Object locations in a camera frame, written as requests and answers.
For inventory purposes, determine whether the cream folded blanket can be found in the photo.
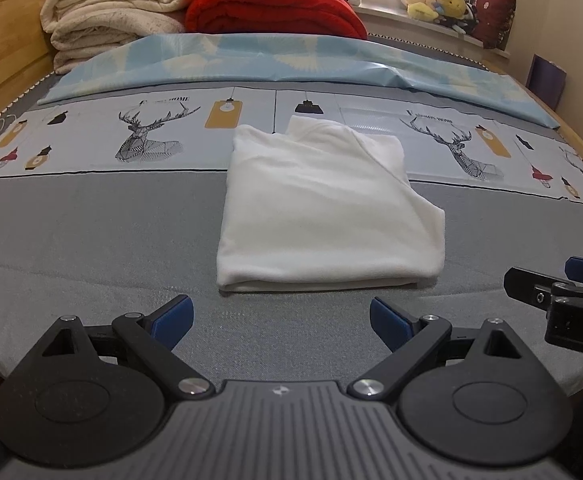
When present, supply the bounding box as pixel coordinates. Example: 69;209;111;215
40;0;192;75

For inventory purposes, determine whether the white garment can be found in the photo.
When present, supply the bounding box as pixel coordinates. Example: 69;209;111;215
217;116;445;292

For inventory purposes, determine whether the red folded blanket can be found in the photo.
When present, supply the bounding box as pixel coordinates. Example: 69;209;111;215
184;0;367;40

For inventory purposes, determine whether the printed deer bed sheet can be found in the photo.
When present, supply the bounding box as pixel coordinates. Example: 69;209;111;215
0;79;583;393

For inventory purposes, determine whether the yellow plush toy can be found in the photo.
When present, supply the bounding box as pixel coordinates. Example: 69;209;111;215
400;0;474;26

